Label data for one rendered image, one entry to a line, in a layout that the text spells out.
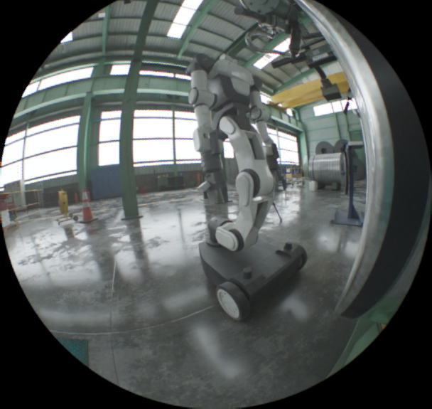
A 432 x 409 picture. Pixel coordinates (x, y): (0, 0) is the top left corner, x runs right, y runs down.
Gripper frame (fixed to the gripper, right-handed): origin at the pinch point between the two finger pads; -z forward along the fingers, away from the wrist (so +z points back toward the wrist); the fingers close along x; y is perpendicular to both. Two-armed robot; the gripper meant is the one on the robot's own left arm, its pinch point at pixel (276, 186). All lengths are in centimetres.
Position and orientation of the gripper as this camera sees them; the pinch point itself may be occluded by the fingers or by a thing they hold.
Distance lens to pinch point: 92.8
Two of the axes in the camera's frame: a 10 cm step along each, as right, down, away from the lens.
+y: 8.4, -1.2, 5.3
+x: 5.2, -1.4, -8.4
